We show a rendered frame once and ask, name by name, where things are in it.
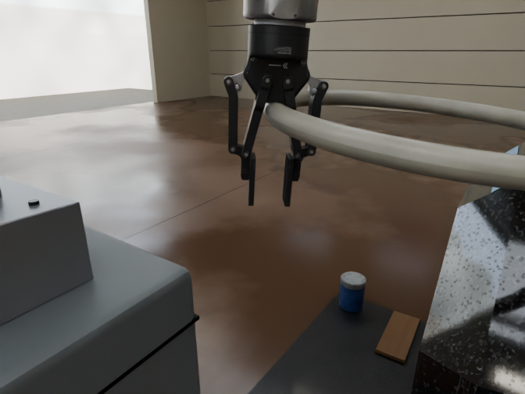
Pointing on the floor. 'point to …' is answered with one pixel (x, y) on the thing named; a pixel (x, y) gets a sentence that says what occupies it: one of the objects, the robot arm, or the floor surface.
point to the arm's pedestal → (108, 331)
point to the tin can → (351, 291)
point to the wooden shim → (398, 337)
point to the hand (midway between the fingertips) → (269, 181)
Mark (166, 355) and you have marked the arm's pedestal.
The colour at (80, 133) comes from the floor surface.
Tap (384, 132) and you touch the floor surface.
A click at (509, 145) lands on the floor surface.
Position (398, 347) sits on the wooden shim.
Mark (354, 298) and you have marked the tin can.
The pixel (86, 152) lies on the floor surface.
